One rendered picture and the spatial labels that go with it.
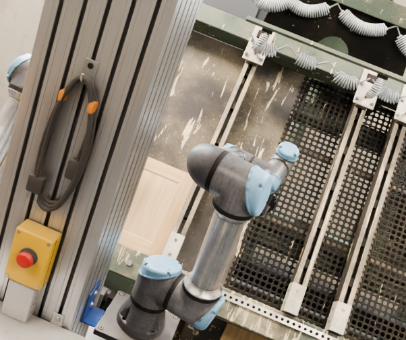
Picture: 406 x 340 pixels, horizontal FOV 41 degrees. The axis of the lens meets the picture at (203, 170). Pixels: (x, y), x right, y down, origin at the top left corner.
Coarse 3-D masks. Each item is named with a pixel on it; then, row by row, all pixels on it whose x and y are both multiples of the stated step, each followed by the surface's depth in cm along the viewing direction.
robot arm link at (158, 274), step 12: (144, 264) 160; (156, 264) 160; (168, 264) 161; (180, 264) 163; (144, 276) 158; (156, 276) 157; (168, 276) 157; (180, 276) 160; (144, 288) 159; (156, 288) 158; (168, 288) 157; (144, 300) 160; (156, 300) 159; (168, 300) 157
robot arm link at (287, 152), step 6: (282, 144) 180; (288, 144) 181; (294, 144) 182; (276, 150) 181; (282, 150) 178; (288, 150) 179; (294, 150) 179; (276, 156) 180; (282, 156) 178; (288, 156) 178; (294, 156) 179; (288, 162) 179; (294, 162) 181; (288, 168) 188; (288, 174) 186
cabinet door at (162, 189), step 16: (144, 176) 244; (160, 176) 245; (176, 176) 245; (144, 192) 242; (160, 192) 242; (176, 192) 243; (144, 208) 240; (160, 208) 240; (176, 208) 240; (128, 224) 237; (144, 224) 238; (160, 224) 238; (128, 240) 235; (144, 240) 235; (160, 240) 236
